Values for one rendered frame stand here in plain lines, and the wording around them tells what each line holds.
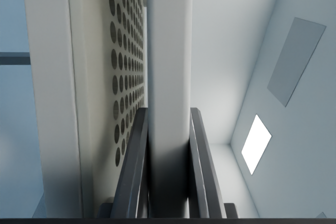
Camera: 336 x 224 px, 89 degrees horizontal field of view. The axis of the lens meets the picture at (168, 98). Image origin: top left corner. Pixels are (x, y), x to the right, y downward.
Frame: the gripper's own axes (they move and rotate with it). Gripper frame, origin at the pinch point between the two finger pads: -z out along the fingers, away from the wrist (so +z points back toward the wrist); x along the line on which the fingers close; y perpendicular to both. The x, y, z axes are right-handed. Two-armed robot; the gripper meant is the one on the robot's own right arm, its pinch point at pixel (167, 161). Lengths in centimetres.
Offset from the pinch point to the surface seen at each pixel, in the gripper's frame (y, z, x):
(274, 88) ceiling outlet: 164, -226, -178
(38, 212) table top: 24.7, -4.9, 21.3
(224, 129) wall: 346, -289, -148
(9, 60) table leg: 25, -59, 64
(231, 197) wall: 389, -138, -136
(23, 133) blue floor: 94, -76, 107
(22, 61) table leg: 26, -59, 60
